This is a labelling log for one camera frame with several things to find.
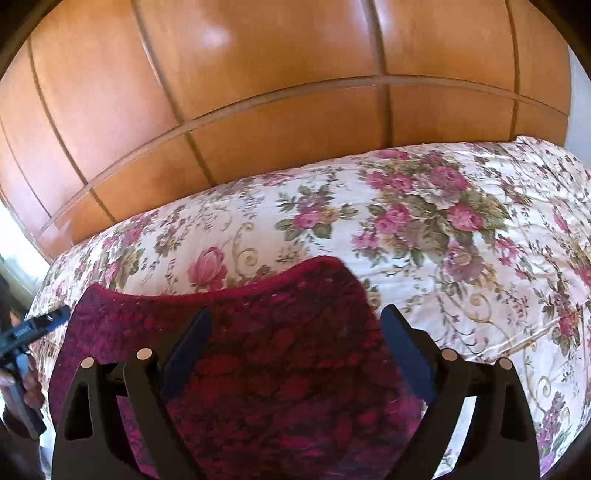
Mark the dark red knitted sweater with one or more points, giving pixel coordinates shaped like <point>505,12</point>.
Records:
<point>258,369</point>

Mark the wooden wardrobe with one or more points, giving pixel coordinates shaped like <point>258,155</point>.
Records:
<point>258,92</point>

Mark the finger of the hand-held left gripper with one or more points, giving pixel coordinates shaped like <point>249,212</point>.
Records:
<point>44,322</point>

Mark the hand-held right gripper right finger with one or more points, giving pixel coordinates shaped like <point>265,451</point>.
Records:
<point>408,353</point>

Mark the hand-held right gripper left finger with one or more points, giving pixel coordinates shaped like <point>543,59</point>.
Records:
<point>184,357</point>

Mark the person's left hand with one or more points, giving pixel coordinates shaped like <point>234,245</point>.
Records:
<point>34,385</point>

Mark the floral bedspread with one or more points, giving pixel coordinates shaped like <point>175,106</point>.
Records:
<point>415,240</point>

